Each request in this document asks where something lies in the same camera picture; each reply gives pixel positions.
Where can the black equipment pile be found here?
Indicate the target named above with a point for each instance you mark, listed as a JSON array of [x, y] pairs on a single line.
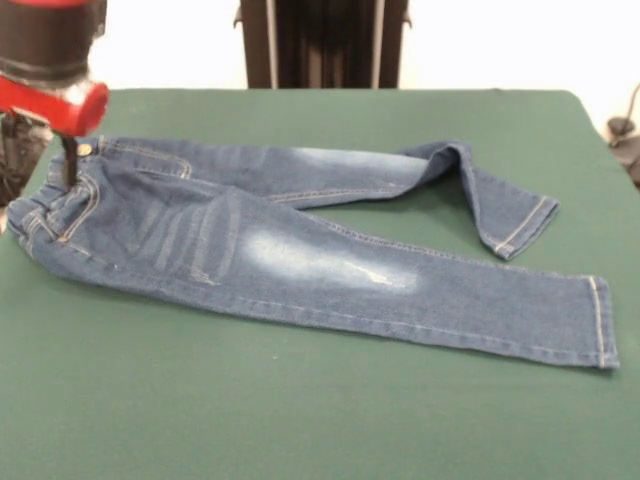
[[20, 155]]

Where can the dark green table cloth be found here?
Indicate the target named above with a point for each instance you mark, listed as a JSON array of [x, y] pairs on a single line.
[[200, 400]]

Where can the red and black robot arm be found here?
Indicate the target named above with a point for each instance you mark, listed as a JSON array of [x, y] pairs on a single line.
[[45, 35]]

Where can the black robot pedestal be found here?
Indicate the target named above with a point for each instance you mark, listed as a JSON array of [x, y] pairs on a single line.
[[320, 45]]

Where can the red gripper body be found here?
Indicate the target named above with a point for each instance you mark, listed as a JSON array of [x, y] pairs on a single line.
[[55, 107]]

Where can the blue denim jeans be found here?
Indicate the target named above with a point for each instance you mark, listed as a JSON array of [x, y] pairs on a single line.
[[350, 300]]

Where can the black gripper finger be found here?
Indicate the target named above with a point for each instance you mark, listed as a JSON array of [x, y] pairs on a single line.
[[70, 162]]

